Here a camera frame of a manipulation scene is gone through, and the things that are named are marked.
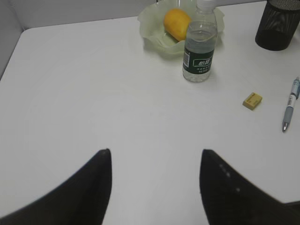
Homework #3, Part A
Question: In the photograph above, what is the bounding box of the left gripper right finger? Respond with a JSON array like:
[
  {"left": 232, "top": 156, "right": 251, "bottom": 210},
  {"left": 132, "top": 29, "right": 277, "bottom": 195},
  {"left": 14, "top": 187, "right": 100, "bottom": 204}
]
[{"left": 199, "top": 150, "right": 300, "bottom": 225}]

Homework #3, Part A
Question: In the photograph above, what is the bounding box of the blue white ballpoint pen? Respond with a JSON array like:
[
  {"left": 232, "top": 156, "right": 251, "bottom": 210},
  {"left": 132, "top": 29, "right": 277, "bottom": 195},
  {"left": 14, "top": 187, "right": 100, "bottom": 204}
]
[{"left": 282, "top": 77, "right": 300, "bottom": 132}]

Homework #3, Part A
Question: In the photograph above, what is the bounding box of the yellow mango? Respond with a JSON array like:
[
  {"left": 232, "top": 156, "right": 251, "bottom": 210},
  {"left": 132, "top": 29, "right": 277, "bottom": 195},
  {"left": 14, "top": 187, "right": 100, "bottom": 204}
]
[{"left": 163, "top": 8, "right": 191, "bottom": 41}]

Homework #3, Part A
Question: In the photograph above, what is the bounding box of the clear water bottle green label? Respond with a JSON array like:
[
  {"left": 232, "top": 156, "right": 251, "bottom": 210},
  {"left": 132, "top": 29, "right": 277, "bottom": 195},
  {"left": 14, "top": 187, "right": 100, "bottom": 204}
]
[{"left": 182, "top": 0, "right": 218, "bottom": 83}]

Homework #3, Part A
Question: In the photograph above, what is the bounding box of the black mesh pen holder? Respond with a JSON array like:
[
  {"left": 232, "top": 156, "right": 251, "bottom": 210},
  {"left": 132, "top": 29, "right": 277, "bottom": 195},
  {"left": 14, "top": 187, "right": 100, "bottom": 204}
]
[{"left": 255, "top": 0, "right": 300, "bottom": 51}]

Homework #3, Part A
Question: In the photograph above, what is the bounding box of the translucent green wavy plate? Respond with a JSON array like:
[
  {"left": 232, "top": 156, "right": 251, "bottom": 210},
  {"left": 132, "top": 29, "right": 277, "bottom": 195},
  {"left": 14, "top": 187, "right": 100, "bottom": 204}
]
[{"left": 137, "top": 0, "right": 225, "bottom": 57}]

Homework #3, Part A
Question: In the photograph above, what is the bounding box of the yellow eraser left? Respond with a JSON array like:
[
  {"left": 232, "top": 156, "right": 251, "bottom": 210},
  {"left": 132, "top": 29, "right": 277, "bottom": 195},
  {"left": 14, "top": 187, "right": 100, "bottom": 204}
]
[{"left": 242, "top": 92, "right": 262, "bottom": 110}]

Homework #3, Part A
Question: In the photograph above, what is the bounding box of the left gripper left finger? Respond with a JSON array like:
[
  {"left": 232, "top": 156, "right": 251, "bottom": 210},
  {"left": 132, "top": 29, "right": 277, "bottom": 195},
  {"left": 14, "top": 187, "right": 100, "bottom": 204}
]
[{"left": 0, "top": 149, "right": 112, "bottom": 225}]

